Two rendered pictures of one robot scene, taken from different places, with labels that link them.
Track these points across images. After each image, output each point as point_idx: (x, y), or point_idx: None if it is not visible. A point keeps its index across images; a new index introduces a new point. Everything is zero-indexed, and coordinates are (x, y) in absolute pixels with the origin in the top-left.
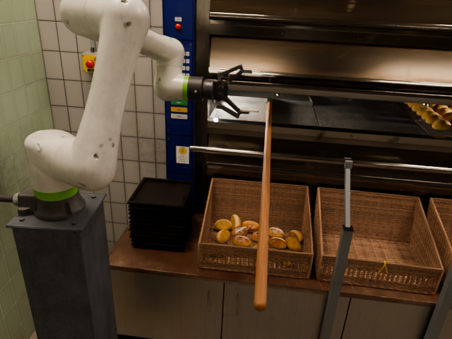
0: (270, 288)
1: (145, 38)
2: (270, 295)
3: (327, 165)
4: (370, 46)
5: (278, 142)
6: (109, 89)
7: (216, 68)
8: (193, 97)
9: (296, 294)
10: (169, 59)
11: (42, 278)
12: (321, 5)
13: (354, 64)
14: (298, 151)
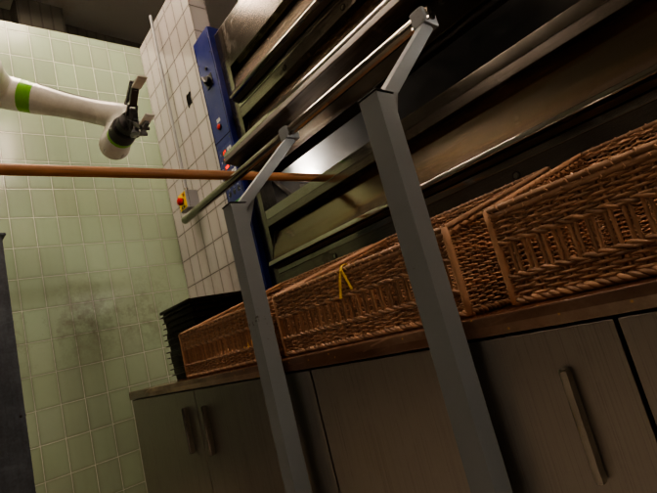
0: (227, 385)
1: (62, 99)
2: (231, 401)
3: (384, 196)
4: (367, 4)
5: (331, 200)
6: None
7: None
8: (112, 136)
9: (251, 387)
10: (107, 117)
11: None
12: (300, 9)
13: None
14: (352, 198)
